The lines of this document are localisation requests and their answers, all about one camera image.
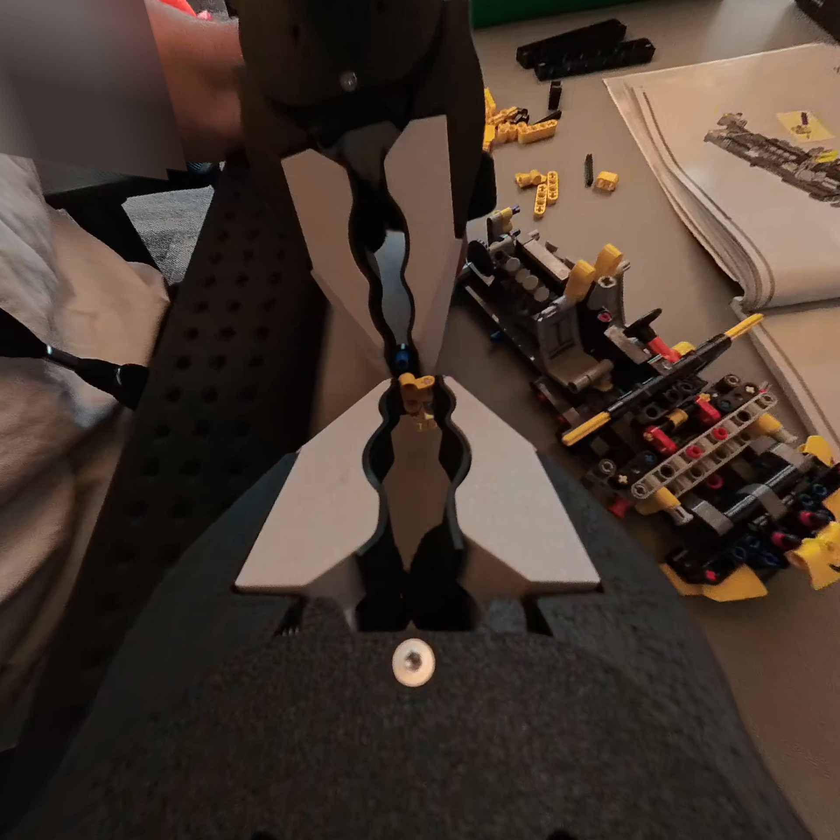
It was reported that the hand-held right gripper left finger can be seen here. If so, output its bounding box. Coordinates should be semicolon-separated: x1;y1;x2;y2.
235;379;399;598

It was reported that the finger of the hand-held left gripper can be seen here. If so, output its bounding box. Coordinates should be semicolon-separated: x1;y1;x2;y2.
281;150;403;378
382;115;468;371

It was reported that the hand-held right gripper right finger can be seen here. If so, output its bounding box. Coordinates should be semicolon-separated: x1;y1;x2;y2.
436;376;601;601

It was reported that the yellow lego connector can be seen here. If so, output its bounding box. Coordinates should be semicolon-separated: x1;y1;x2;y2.
397;372;437;414

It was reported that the lego car model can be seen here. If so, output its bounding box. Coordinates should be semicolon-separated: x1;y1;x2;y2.
459;206;840;603

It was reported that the pile of yellow lego parts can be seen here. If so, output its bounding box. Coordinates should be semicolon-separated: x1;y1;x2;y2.
482;88;621;219

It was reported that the lego instruction booklet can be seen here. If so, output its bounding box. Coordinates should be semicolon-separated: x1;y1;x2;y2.
604;42;840;454

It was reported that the black perforated chair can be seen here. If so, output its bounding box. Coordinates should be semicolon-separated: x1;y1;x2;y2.
39;157;329;723

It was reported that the green plastic bin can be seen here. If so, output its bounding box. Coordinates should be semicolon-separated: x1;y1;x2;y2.
469;0;634;30

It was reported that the black lanyard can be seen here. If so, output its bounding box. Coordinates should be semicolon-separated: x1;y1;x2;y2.
0;308;149;409

